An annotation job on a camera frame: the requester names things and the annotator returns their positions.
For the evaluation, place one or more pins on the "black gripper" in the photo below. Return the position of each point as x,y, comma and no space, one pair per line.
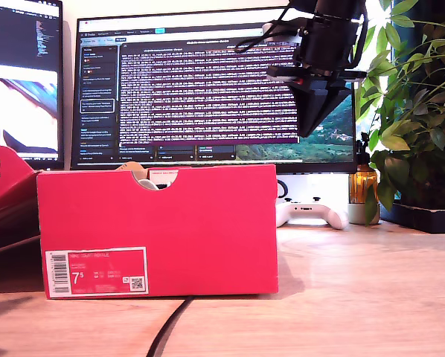
328,44

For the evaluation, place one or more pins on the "red shoebox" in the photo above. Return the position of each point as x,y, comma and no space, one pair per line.
207,230

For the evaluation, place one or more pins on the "red shoebox lid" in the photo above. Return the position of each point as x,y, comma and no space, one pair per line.
6,182

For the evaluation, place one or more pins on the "amber pump bottle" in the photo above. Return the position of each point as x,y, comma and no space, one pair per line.
364,182

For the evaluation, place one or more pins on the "green leafy houseplant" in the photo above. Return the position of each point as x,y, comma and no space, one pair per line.
412,111

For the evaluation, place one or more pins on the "wide black computer monitor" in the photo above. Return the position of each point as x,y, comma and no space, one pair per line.
207,93

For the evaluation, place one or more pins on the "small pale round pot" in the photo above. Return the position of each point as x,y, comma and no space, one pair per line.
356,213

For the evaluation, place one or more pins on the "white game controller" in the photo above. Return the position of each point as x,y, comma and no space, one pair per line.
330,219

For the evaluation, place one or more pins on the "black square planter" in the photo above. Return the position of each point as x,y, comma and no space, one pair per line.
431,219

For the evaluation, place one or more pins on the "brown packing paper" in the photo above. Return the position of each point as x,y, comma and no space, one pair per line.
133,169

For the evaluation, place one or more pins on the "black monitor with camera feeds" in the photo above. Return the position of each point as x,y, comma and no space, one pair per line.
21,37

